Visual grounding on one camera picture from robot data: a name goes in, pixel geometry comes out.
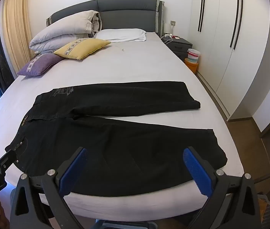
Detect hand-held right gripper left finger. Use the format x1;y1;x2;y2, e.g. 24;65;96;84
10;147;88;229

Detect grey upholstered headboard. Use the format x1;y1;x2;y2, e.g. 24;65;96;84
46;0;166;35

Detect folded pale duvet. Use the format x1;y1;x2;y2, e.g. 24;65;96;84
29;10;102;52

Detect white pillow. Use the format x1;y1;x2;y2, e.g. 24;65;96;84
94;28;147;43

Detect black pants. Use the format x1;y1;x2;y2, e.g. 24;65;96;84
5;81;228;195

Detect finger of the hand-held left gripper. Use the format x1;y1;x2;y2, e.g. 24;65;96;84
0;149;22;172

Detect white striped bucket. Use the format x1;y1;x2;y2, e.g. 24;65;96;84
187;48;201;65

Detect grey-blue plastic stool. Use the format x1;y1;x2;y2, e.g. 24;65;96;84
94;219;157;229

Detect white wardrobe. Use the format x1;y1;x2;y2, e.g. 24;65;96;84
190;0;270;139

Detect bed with white sheet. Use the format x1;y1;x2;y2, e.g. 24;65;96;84
0;32;244;222

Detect dark grey nightstand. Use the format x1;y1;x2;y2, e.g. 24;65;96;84
161;35;194;61

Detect purple patterned cushion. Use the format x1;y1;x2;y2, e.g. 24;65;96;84
17;53;65;77

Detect beige curtain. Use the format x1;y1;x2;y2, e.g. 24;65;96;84
3;0;33;77

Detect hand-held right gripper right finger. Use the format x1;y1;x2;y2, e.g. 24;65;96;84
183;147;261;229

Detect yellow patterned cushion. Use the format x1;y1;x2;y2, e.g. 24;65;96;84
53;38;111;60

